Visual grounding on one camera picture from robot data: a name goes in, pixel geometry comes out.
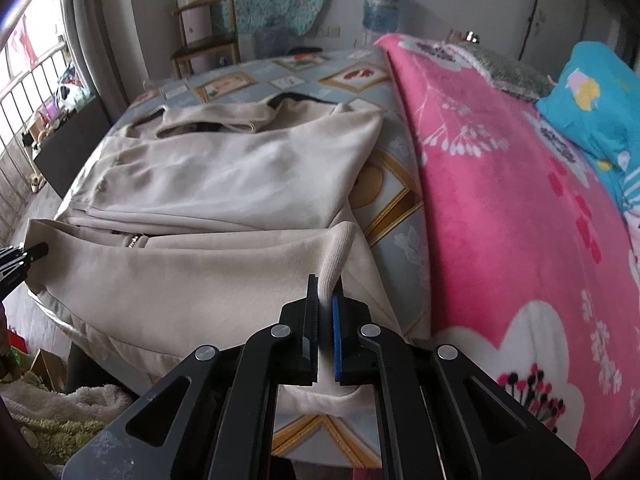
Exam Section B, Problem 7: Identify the pink floral blanket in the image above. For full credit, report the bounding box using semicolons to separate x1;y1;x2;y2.
372;32;640;480

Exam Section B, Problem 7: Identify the white plastic bag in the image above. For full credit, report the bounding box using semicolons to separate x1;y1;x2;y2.
55;82;83;108

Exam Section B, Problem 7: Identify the cream zip jacket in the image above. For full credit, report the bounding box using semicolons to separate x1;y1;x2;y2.
22;92;406;418

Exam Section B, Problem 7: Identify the open brown cardboard box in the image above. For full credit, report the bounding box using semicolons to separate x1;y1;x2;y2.
30;349;68;393

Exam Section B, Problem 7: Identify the grey fuzzy cloth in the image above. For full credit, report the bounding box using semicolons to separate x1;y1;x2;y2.
450;40;556;100

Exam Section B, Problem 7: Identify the white window railing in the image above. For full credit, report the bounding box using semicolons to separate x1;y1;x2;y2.
0;42;76;231

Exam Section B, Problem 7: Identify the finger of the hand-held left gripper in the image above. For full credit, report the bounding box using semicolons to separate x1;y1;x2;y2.
0;242;50;291

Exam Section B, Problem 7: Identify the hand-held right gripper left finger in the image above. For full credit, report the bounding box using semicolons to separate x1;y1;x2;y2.
60;274;321;480

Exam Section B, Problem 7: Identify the patterned grey-blue tablecloth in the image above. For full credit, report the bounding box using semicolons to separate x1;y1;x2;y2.
107;47;433;468

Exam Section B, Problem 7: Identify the pale pink bucket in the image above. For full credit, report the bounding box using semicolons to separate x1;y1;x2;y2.
177;0;213;51

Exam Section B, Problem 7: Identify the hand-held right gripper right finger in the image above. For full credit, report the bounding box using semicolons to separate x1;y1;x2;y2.
331;294;591;480

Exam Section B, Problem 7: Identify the white wardrobe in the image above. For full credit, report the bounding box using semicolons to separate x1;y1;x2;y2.
515;0;621;68

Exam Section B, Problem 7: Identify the blue water bottle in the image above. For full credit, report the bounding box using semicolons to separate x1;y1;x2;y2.
362;0;403;46

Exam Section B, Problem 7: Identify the fluffy green-white garment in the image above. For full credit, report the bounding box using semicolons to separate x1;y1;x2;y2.
0;370;136;456

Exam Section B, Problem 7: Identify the wooden chair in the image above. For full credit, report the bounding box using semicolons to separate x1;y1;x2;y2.
170;0;241;81

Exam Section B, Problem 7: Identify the dark low cabinet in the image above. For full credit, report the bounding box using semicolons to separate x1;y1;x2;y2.
32;95;113;201

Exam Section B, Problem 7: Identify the grey curtain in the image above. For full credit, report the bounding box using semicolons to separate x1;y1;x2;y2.
55;0;131;111

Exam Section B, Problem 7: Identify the blue printed pillow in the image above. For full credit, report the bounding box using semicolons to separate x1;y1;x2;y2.
535;41;640;221

